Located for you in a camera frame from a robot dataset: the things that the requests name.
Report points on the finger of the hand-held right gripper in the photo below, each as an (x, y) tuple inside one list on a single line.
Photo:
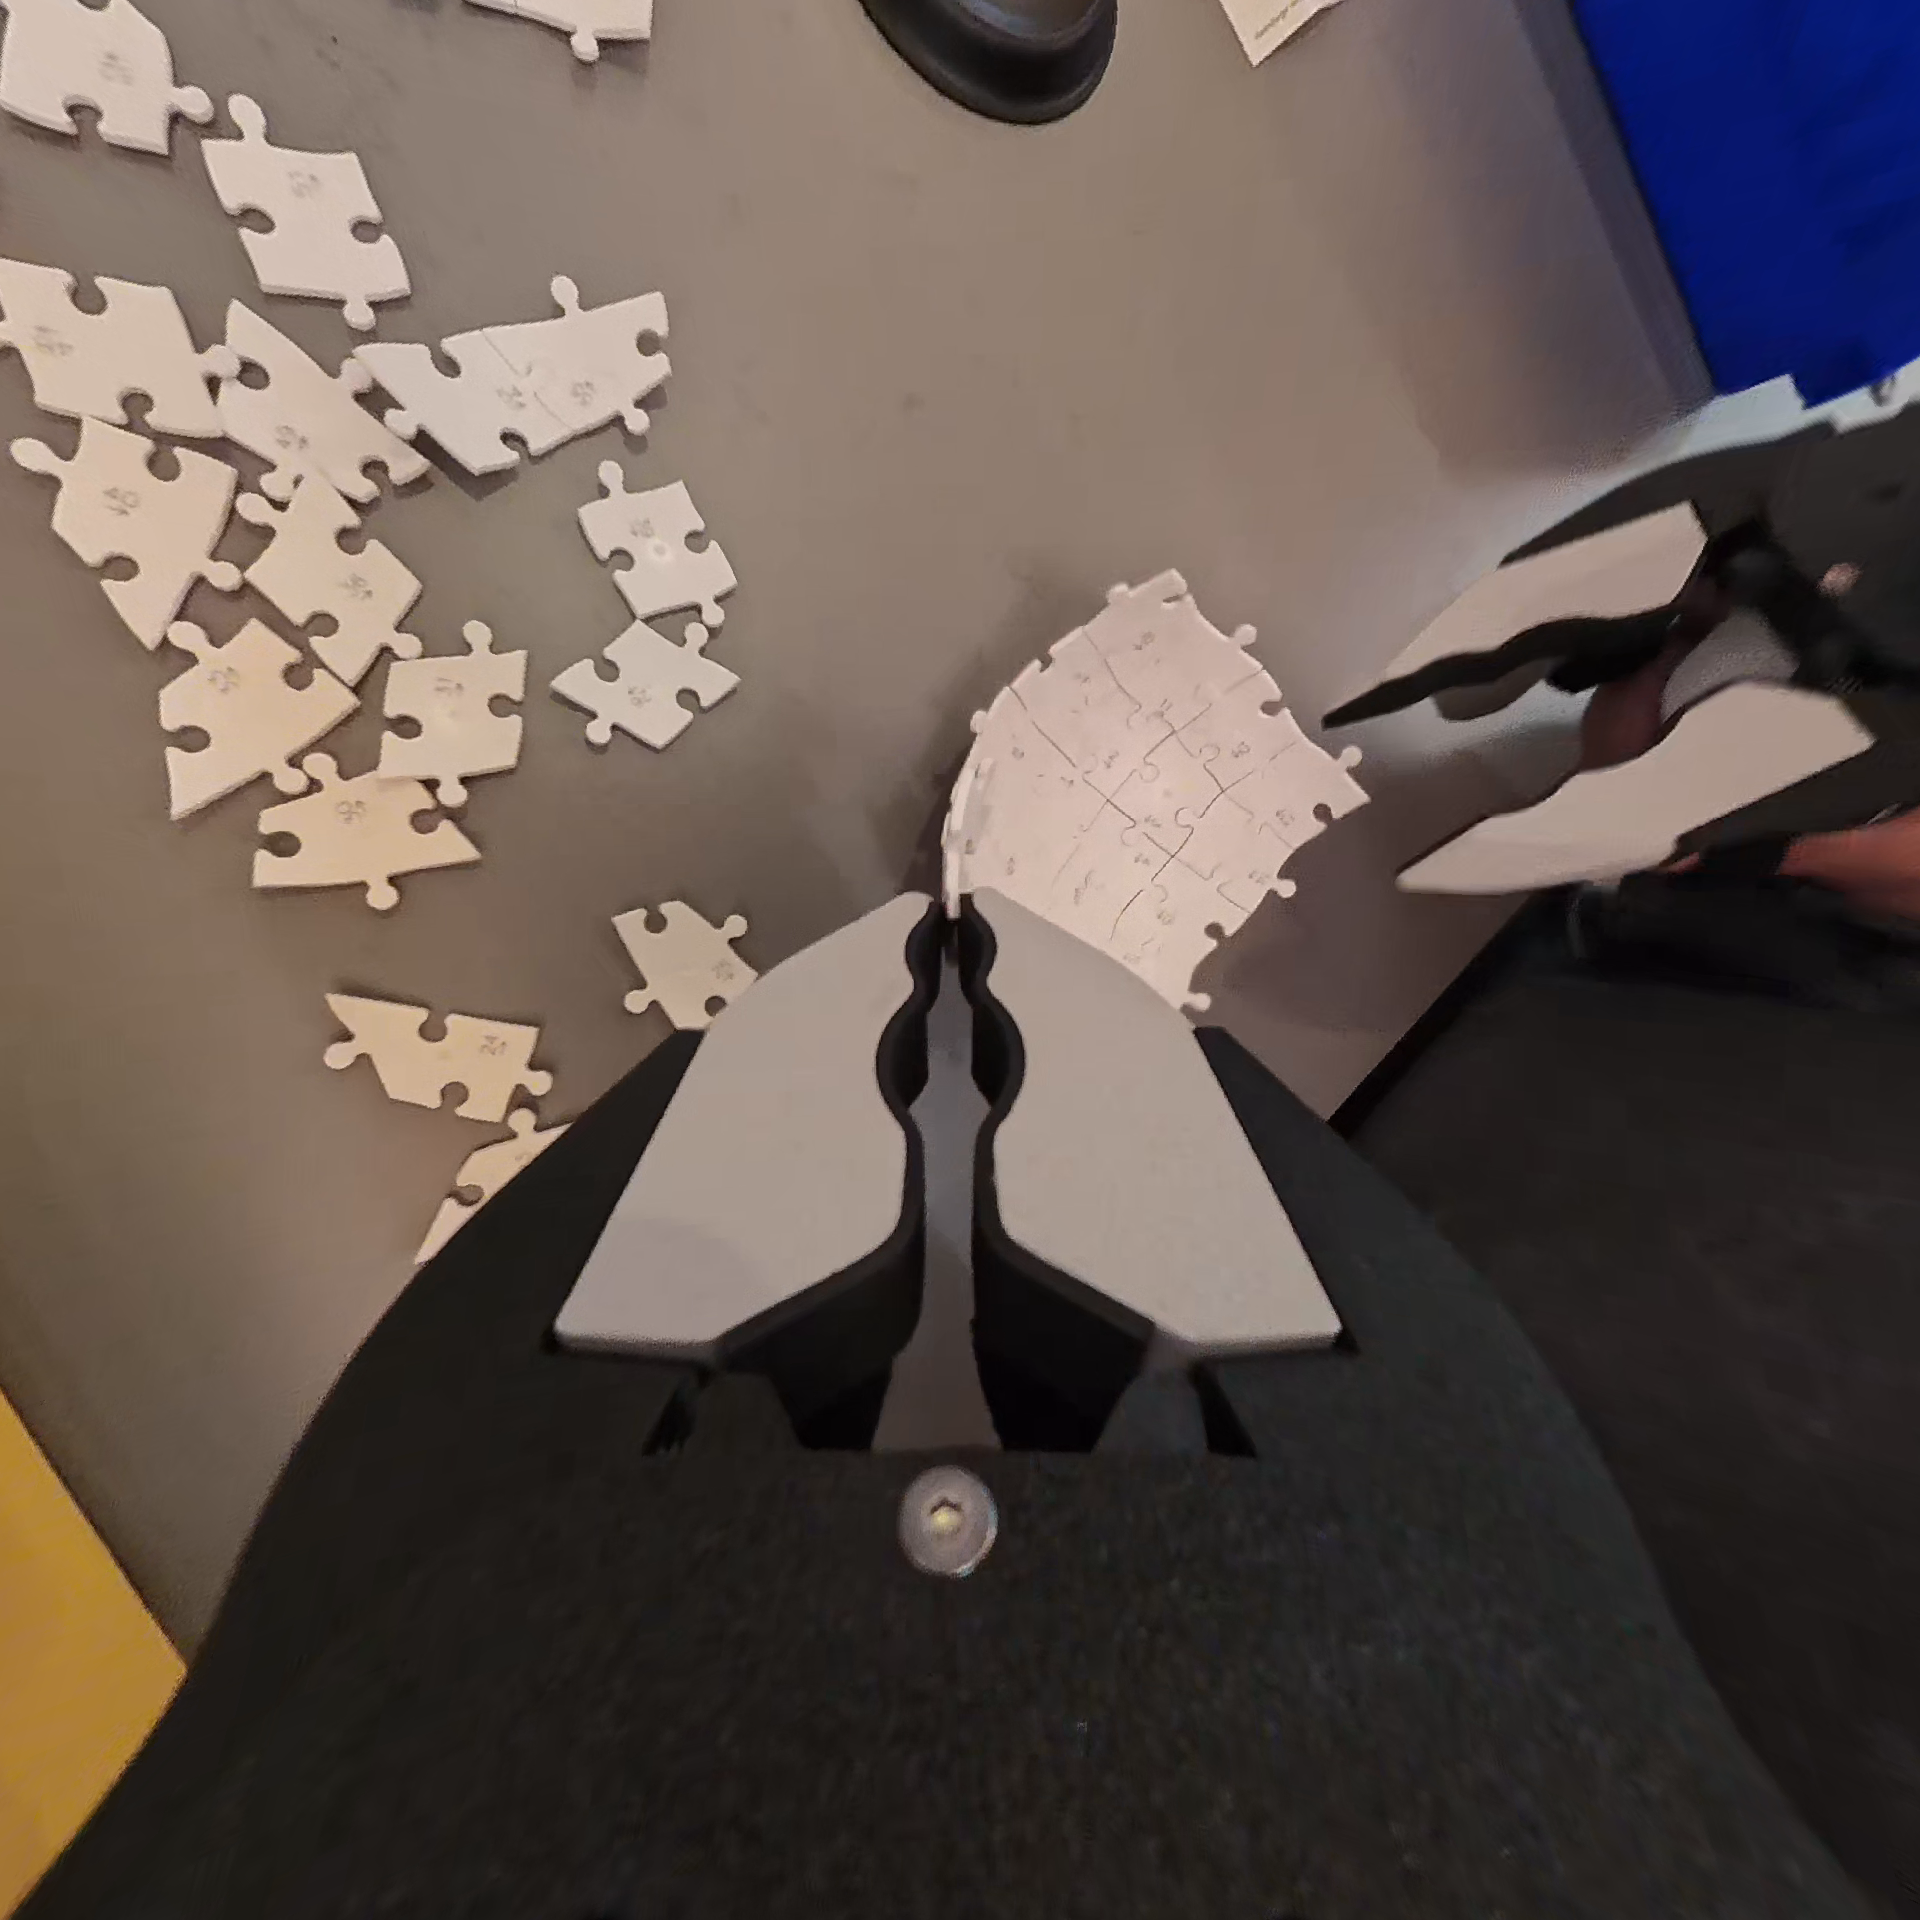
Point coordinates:
[(1682, 777), (1575, 600)]

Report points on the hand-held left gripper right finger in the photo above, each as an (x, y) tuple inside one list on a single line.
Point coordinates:
[(1146, 1186)]

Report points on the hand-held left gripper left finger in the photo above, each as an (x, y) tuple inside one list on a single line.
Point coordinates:
[(750, 1186)]

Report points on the partly built puzzle ball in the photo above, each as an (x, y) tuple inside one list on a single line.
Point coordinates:
[(1142, 777)]

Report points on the group of puzzle pieces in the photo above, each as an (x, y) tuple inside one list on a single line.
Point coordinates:
[(298, 226)]

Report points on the black round puzzle stand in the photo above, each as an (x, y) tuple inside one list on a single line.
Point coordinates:
[(1051, 93)]

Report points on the person's right hand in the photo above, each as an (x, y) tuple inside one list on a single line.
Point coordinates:
[(1868, 851)]

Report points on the blue bin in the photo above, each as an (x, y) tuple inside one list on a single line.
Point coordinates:
[(1771, 179)]

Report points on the person's dark trousers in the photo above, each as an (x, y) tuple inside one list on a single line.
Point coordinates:
[(1648, 1274)]

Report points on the white paper sheet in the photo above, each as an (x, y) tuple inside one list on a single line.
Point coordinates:
[(1276, 23)]

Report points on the yellow box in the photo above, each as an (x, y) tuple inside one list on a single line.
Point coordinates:
[(60, 1648)]

